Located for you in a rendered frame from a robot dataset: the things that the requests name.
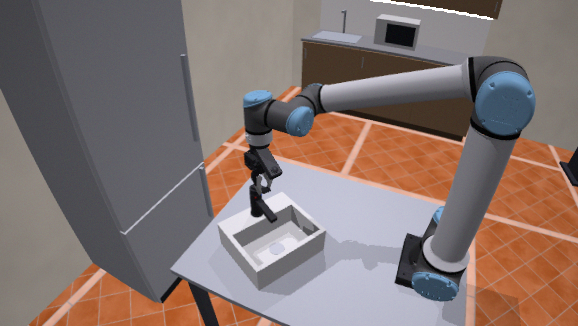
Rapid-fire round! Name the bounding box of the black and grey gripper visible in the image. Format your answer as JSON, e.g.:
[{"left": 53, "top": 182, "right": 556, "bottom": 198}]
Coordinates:
[{"left": 244, "top": 143, "right": 273, "bottom": 195}]

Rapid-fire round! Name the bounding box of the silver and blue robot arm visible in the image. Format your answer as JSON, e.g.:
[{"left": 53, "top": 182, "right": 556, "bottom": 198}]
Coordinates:
[{"left": 243, "top": 56, "right": 536, "bottom": 302}]

